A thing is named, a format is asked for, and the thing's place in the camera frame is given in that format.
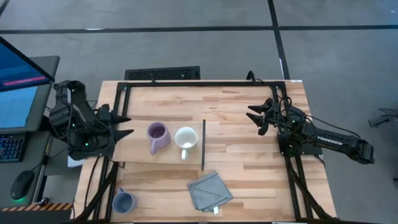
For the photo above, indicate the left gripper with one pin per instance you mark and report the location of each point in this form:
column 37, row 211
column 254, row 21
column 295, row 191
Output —
column 105, row 124

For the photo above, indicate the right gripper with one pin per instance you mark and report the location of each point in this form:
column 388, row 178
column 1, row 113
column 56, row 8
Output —
column 275, row 113

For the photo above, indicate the lilac ribbed mug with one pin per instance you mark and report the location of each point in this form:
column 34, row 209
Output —
column 158, row 133

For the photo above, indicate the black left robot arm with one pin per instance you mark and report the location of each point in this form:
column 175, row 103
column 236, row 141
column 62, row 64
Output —
column 81, row 102

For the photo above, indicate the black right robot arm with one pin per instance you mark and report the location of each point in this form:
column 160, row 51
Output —
column 335, row 141

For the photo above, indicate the wooden shelf with black legs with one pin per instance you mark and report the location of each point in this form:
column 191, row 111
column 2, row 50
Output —
column 133, row 149

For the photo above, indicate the blue-grey mug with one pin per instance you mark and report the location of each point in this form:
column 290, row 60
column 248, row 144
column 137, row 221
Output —
column 123, row 202

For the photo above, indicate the grey desk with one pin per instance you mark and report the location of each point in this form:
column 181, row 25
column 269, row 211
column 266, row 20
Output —
column 37, row 161

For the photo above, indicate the grey folded cloth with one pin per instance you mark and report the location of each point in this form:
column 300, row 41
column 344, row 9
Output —
column 210, row 193

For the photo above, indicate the grey-framed monitor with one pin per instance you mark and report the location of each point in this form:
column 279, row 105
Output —
column 15, row 105

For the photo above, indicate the black keyboard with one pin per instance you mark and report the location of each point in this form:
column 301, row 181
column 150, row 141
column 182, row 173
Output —
column 11, row 147

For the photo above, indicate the black computer mouse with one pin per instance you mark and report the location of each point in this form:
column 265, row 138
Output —
column 21, row 185

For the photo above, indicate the yellow-black hazard tape strip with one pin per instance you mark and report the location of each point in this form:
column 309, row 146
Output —
column 37, row 207

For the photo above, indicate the black-framed blue screen monitor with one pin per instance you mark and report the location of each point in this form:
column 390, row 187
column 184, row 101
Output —
column 18, row 68

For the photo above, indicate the black metal table frame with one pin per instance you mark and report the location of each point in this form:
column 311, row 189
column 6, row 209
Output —
column 202, row 84

